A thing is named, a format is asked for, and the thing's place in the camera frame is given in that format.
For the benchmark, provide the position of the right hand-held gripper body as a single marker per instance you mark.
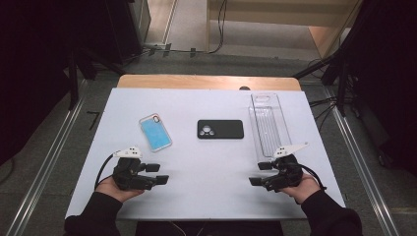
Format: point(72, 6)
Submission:
point(288, 173)

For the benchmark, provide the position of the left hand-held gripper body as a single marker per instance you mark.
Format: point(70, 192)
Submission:
point(131, 175)

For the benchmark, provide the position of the blue phone case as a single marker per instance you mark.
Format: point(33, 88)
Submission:
point(155, 132)

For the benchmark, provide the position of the clear plastic tray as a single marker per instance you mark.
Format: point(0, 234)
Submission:
point(270, 128)

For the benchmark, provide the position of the person's right hand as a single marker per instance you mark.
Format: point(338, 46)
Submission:
point(305, 190)

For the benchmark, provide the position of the person's left hand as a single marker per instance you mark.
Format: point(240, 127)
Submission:
point(109, 188)

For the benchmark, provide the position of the black stand legs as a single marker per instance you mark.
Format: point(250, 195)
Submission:
point(341, 85)
point(73, 82)

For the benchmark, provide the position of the black cabinet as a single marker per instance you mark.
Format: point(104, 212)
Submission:
point(118, 29)

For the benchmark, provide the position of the wooden furniture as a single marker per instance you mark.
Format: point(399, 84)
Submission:
point(282, 16)

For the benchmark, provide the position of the metal floor rail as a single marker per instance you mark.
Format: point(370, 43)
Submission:
point(360, 157)
point(49, 157)

